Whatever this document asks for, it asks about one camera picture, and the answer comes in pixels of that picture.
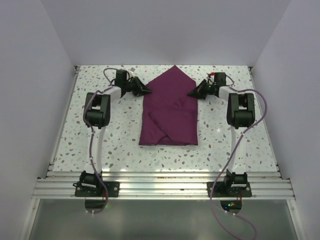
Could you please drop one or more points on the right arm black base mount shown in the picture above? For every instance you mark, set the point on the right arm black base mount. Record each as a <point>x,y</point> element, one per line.
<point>234,191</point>

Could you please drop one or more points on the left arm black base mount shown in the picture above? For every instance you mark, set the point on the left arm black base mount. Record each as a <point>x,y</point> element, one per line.
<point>113,188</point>

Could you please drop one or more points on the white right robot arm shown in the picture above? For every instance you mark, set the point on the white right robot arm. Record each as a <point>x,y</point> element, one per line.
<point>240,116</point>

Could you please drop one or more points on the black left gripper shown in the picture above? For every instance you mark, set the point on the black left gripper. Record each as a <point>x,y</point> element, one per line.
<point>144,90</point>

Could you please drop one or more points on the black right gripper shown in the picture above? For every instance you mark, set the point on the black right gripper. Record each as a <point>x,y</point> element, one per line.
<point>198,92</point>

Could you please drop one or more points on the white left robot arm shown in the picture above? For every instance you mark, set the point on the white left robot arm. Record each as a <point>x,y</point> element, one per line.
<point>97,116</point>

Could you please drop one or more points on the purple surgical drape cloth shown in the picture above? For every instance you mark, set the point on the purple surgical drape cloth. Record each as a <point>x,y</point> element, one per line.
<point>170,116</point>

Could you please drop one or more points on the aluminium table edge rail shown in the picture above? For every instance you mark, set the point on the aluminium table edge rail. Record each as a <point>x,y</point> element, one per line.
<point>163,185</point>

